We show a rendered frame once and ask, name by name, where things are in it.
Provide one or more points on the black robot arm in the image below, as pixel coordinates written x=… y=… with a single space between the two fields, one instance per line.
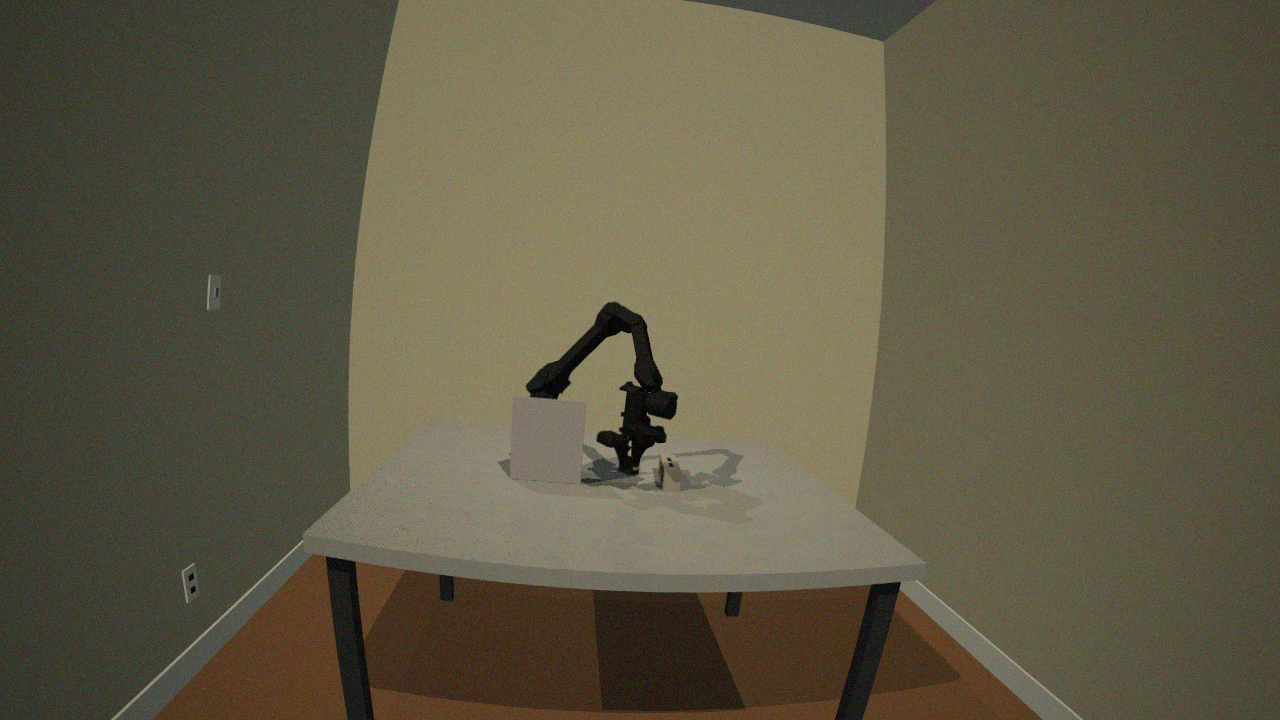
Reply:
x=553 y=378

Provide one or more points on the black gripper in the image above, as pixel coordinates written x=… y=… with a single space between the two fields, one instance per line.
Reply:
x=620 y=442

